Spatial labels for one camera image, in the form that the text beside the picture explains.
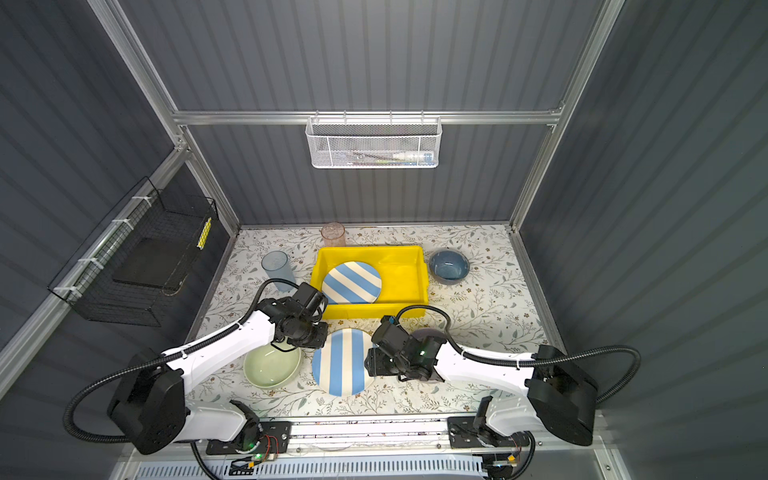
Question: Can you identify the light green bowl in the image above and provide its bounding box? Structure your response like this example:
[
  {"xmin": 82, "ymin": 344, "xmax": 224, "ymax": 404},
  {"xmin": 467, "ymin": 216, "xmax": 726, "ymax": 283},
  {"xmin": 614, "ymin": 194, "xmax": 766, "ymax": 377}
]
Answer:
[{"xmin": 243, "ymin": 345, "xmax": 302, "ymax": 389}]

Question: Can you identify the blue white striped plate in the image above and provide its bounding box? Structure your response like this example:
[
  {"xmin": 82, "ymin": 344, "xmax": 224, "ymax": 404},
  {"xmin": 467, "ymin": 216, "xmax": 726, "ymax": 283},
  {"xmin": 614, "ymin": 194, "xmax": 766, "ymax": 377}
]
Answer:
[
  {"xmin": 321, "ymin": 261, "xmax": 383, "ymax": 305},
  {"xmin": 312, "ymin": 328, "xmax": 373, "ymax": 397}
]

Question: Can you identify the yellow plastic bin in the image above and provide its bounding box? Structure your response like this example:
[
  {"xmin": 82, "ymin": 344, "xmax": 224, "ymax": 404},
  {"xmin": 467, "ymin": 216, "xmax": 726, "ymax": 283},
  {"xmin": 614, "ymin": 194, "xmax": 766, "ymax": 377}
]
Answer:
[{"xmin": 310, "ymin": 245, "xmax": 429, "ymax": 320}]

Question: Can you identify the dark blue bowl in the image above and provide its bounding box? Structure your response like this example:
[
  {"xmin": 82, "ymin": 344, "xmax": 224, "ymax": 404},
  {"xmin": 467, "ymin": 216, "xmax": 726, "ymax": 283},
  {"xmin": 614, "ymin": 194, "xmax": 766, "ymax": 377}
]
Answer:
[{"xmin": 428, "ymin": 249, "xmax": 470, "ymax": 285}]

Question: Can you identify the lavender bowl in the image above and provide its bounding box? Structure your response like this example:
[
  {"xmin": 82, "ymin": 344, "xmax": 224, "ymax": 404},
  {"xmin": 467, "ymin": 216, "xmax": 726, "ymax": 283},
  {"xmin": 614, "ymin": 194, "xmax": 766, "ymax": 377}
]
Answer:
[{"xmin": 412, "ymin": 328, "xmax": 447, "ymax": 343}]

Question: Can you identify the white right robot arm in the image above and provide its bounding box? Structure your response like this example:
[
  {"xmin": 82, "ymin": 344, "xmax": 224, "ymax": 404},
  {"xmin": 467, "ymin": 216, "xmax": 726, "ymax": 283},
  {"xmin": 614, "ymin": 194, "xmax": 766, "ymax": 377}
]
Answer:
[{"xmin": 364, "ymin": 316, "xmax": 598, "ymax": 446}]

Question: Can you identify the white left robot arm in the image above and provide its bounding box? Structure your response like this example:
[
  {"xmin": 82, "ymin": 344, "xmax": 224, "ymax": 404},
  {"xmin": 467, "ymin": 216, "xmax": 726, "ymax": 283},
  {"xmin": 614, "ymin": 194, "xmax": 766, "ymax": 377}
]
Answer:
[{"xmin": 107, "ymin": 283, "xmax": 328, "ymax": 455}]

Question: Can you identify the frosted blue plastic cup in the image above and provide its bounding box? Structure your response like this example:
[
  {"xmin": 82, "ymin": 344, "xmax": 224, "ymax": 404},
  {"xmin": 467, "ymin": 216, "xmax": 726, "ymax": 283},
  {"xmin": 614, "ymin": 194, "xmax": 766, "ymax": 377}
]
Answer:
[{"xmin": 261, "ymin": 250, "xmax": 296, "ymax": 292}]

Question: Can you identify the pink plastic cup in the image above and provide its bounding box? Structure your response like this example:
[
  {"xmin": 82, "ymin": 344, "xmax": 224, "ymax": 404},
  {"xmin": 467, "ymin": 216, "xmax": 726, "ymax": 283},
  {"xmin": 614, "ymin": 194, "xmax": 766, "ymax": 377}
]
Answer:
[{"xmin": 320, "ymin": 222, "xmax": 346, "ymax": 248}]

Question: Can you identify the white tube in basket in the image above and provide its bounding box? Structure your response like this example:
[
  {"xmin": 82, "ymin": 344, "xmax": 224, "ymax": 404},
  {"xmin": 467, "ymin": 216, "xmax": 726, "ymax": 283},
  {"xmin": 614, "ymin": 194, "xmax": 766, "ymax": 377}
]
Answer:
[{"xmin": 392, "ymin": 151, "xmax": 434, "ymax": 165}]

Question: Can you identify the left black corrugated cable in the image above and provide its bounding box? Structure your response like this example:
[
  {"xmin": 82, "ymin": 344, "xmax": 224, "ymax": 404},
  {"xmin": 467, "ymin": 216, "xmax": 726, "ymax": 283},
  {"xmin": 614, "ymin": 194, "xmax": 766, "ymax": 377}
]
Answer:
[{"xmin": 62, "ymin": 277, "xmax": 301, "ymax": 445}]

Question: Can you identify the black corrugated cable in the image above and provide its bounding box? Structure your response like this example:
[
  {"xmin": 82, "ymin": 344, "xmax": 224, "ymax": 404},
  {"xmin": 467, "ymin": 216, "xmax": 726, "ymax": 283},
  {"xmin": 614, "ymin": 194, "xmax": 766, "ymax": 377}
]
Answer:
[
  {"xmin": 392, "ymin": 304, "xmax": 642, "ymax": 404},
  {"xmin": 62, "ymin": 277, "xmax": 301, "ymax": 445}
]

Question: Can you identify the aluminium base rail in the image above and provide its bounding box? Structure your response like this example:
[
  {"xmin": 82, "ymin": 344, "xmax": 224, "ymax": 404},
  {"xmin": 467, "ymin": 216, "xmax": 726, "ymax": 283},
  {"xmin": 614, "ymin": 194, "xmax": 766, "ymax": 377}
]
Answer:
[{"xmin": 119, "ymin": 412, "xmax": 601, "ymax": 480}]

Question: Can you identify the white wire mesh basket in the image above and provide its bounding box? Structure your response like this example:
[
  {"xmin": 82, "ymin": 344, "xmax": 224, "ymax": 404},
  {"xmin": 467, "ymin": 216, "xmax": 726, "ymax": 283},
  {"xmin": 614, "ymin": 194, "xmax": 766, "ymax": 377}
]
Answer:
[{"xmin": 305, "ymin": 112, "xmax": 443, "ymax": 169}]

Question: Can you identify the black wire basket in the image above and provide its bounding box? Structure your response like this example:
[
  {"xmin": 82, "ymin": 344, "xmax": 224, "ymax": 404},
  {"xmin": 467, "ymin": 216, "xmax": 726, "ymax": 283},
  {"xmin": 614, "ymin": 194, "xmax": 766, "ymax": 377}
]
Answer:
[{"xmin": 48, "ymin": 180, "xmax": 218, "ymax": 327}]

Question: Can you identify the right black corrugated cable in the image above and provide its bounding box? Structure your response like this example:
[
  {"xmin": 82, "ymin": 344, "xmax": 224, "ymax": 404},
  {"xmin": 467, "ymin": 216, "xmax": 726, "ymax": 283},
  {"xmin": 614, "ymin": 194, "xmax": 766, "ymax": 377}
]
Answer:
[{"xmin": 392, "ymin": 304, "xmax": 642, "ymax": 404}]

